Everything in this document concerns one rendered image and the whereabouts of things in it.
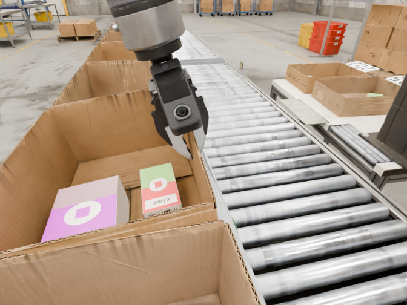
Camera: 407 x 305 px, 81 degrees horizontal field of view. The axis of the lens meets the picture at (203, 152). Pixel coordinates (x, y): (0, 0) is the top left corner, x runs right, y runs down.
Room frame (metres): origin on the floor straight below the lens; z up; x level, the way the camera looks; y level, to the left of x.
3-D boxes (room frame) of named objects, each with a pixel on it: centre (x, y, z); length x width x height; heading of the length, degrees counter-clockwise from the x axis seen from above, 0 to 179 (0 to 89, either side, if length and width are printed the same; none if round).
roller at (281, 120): (1.01, -0.16, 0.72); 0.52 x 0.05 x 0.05; 102
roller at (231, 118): (1.07, -0.15, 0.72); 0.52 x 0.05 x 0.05; 102
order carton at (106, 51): (1.11, 0.32, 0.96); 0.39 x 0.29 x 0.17; 12
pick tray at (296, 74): (1.53, -0.77, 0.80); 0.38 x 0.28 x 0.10; 98
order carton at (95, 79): (0.72, 0.24, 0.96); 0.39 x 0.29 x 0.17; 12
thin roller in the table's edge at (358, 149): (0.83, -0.61, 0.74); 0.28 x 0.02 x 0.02; 9
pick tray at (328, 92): (1.21, -0.83, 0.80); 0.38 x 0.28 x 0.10; 96
